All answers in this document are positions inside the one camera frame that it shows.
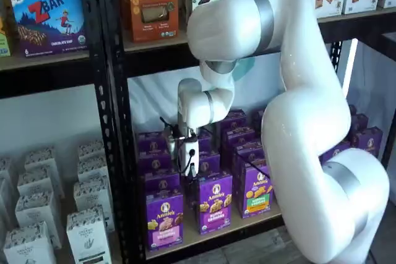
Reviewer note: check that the orange box with woman picture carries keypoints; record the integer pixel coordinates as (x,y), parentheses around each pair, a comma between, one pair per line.
(151,13)

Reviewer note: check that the yellow green Bobo's box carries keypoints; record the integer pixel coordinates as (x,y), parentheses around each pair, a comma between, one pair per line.
(3,44)

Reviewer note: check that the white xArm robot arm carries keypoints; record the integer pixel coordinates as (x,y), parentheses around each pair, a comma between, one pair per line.
(309,121)

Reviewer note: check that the purple Annie's box magenta patch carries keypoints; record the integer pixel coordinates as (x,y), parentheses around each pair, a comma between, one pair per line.
(210,163)
(205,142)
(216,208)

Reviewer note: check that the blue Z Bar box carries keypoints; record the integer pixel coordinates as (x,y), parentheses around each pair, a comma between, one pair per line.
(46,29)

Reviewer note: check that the white backdrop sheet teal mark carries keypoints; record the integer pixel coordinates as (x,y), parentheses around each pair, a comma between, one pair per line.
(154,100)

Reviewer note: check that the white box black pattern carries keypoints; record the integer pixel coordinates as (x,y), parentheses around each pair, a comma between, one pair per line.
(92,194)
(37,211)
(88,239)
(91,149)
(6,168)
(29,248)
(34,182)
(40,157)
(92,169)

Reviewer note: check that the purple Annie's box pink patch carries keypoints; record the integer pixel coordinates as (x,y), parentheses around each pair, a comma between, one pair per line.
(162,183)
(154,160)
(164,223)
(153,142)

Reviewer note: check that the purple Annie's box green patch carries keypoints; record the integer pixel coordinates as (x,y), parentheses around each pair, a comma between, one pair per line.
(233,120)
(247,152)
(256,193)
(239,137)

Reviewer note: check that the purple Annie's box brown patch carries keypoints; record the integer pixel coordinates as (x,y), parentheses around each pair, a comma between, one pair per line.
(335,152)

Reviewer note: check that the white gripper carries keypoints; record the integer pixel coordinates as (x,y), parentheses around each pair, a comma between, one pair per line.
(191,154)

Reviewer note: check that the purple Annie's box yellow patch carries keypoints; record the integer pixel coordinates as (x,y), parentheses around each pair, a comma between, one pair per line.
(258,118)

